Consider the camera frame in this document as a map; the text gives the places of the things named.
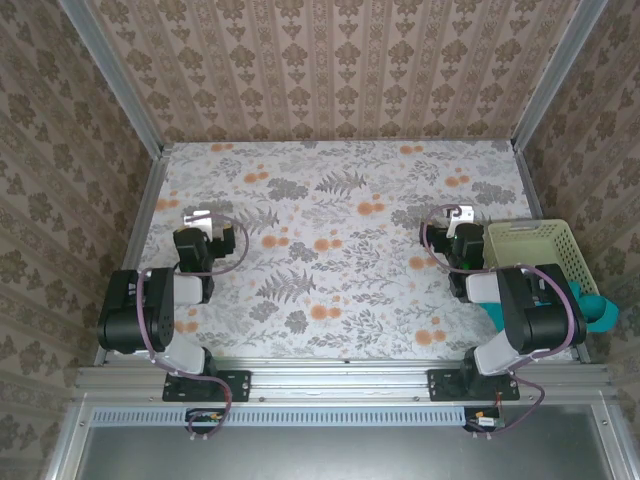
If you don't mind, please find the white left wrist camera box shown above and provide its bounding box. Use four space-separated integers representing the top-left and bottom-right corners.
182 210 226 237

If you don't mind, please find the teal t-shirt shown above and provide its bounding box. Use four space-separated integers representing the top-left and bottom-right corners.
480 278 620 335

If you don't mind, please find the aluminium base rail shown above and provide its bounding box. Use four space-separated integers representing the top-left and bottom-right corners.
74 357 616 405

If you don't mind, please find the aluminium frame post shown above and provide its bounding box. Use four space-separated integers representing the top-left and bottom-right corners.
58 0 167 159
511 0 609 151

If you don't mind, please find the grey metal panel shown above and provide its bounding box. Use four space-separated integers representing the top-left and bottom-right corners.
74 424 615 480

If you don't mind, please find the pale green plastic basket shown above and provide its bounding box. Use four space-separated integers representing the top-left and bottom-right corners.
487 218 601 307

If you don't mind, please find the grey slotted cable duct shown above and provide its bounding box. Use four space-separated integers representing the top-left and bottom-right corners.
91 405 469 428

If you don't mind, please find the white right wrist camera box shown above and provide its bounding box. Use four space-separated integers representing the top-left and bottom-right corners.
445 203 475 236

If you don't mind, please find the floral table cover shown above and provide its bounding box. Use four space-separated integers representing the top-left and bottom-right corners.
122 140 576 361

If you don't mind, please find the small connector board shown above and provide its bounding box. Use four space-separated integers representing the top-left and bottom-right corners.
463 407 504 434
185 407 227 435

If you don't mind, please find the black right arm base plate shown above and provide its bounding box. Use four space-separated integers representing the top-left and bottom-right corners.
427 367 521 403

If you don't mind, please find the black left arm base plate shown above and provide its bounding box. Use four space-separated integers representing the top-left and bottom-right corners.
162 368 252 403

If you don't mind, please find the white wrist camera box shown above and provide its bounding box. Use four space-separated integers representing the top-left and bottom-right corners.
182 210 226 237
445 203 475 236

